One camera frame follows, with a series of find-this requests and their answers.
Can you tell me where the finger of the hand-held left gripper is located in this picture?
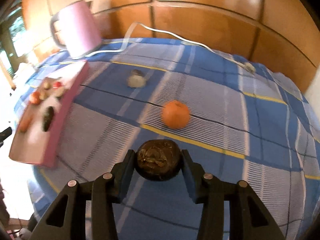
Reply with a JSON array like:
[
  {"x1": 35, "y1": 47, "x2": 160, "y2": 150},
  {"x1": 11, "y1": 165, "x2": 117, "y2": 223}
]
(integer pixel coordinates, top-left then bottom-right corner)
[{"x1": 0, "y1": 127, "x2": 12, "y2": 147}]

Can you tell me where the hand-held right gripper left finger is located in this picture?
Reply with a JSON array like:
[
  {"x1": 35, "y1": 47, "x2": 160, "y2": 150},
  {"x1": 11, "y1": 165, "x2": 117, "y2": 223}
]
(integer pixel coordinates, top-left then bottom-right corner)
[{"x1": 30, "y1": 149, "x2": 137, "y2": 240}]

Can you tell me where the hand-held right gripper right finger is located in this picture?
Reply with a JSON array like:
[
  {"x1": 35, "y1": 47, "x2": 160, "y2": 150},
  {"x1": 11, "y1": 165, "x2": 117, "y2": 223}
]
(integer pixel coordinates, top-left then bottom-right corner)
[{"x1": 181, "y1": 149, "x2": 285, "y2": 240}]

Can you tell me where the orange carrot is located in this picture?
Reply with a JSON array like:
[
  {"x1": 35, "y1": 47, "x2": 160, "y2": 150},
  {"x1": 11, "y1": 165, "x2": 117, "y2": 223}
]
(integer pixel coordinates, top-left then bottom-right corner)
[{"x1": 19, "y1": 115, "x2": 34, "y2": 133}]

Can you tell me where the dark brown round fruit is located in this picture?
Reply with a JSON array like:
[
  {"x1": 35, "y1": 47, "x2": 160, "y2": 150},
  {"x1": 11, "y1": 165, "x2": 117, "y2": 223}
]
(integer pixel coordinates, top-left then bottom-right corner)
[{"x1": 136, "y1": 140, "x2": 182, "y2": 181}]

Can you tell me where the pink shallow cardboard box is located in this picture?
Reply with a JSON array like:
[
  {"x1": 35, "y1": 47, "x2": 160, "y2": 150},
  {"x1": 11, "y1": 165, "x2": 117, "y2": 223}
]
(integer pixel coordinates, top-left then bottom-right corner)
[{"x1": 9, "y1": 60, "x2": 90, "y2": 168}]

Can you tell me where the dark green avocado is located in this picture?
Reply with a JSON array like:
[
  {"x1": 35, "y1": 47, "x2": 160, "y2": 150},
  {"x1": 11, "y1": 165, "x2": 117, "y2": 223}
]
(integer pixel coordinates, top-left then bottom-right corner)
[{"x1": 41, "y1": 106, "x2": 55, "y2": 132}]

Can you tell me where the large orange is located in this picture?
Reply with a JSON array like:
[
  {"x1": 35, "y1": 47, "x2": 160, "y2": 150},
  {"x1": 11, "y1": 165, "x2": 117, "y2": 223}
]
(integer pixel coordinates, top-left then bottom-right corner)
[{"x1": 29, "y1": 92, "x2": 42, "y2": 105}]

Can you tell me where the blue plaid tablecloth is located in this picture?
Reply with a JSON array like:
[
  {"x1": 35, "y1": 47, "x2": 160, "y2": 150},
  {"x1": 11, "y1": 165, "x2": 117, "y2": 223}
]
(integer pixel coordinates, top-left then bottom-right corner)
[{"x1": 12, "y1": 37, "x2": 320, "y2": 240}]

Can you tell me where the small orange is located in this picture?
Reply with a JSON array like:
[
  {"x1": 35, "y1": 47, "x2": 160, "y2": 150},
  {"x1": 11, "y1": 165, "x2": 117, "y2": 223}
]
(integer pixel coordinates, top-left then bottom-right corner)
[{"x1": 161, "y1": 100, "x2": 190, "y2": 130}]

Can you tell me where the wooden framed glass window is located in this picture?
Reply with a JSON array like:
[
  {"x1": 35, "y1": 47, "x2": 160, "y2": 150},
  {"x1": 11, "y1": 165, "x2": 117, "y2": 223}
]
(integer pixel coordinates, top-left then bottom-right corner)
[{"x1": 4, "y1": 6, "x2": 27, "y2": 58}]

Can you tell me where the pink electric kettle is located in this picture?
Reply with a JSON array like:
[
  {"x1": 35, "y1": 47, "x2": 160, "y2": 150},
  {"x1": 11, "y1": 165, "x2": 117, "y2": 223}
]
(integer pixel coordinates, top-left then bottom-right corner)
[{"x1": 50, "y1": 1, "x2": 102, "y2": 59}]

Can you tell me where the white power cable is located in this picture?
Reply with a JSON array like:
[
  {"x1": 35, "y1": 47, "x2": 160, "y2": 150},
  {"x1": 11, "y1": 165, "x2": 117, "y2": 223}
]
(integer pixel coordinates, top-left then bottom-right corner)
[{"x1": 72, "y1": 22, "x2": 256, "y2": 75}]

